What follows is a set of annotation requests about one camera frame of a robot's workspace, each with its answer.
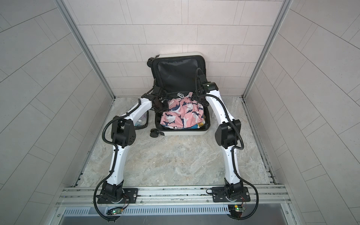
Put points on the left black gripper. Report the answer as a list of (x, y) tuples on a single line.
[(165, 108)]

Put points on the left green circuit board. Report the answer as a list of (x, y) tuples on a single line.
[(115, 211)]

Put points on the left aluminium corner post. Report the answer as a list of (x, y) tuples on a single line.
[(80, 40)]

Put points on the aluminium mounting rail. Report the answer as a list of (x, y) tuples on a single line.
[(197, 195)]

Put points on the white black-lined carry-on suitcase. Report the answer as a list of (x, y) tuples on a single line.
[(173, 74)]

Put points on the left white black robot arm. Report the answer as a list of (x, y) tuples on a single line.
[(120, 132)]

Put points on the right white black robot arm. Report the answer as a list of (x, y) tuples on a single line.
[(228, 137)]

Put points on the yellow blue print shorts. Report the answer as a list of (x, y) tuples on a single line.
[(198, 126)]

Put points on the right green circuit board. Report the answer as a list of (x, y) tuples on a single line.
[(236, 210)]

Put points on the pink shark print shorts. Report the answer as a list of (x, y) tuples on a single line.
[(183, 113)]

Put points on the aluminium corner post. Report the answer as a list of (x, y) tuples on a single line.
[(80, 40), (274, 31)]

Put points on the right aluminium corner post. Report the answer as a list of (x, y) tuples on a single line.
[(274, 31)]

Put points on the green circuit board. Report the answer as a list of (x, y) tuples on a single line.
[(236, 210), (115, 211)]

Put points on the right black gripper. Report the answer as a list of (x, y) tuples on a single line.
[(195, 95)]

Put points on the clear black-trimmed toiletry bag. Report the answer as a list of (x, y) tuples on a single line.
[(143, 122)]

